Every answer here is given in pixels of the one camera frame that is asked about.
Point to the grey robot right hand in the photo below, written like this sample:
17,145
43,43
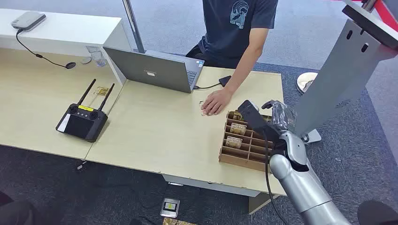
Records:
284,116

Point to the person's left hand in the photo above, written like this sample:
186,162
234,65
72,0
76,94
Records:
216,102

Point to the clear-sleeved card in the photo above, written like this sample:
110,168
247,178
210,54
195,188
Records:
202,104

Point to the person's left forearm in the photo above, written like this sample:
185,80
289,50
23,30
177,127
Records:
245,62

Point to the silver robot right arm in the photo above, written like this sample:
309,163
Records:
306,189

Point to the gold patterned hotel card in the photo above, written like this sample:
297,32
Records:
236,115
233,142
238,128

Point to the brown cardboard card organizer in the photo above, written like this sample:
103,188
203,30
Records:
245,156

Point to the person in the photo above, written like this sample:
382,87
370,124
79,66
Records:
230,34

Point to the gold card on desk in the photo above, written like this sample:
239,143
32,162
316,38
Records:
101,91

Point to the round silver stanchion base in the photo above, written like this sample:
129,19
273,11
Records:
303,82

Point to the grey kiosk stand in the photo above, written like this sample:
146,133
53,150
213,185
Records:
342,77

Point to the grey laptop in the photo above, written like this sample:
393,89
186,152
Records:
149,70

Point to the metal pole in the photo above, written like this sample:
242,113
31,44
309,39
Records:
134,24

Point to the silver floor socket box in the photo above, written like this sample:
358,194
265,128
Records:
169,207

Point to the gold patterned sheet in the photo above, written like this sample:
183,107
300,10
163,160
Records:
177,222

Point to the clear plastic cup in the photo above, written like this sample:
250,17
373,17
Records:
97,56

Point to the dark round object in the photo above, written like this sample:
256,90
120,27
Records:
377,214

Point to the black remote controller with antennas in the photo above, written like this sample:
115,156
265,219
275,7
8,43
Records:
81,122

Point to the round grey grommet cover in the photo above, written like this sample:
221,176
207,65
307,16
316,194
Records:
86,60

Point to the red barrier belt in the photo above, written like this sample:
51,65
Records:
385,14

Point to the white counter shelf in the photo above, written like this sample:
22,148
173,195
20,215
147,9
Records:
62,31

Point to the grey flat device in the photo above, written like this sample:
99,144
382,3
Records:
28,20

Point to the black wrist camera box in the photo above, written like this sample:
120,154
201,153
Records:
256,121

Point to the white desk frame with leg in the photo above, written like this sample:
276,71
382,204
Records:
211,186

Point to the small floor bracket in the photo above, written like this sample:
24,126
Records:
81,165

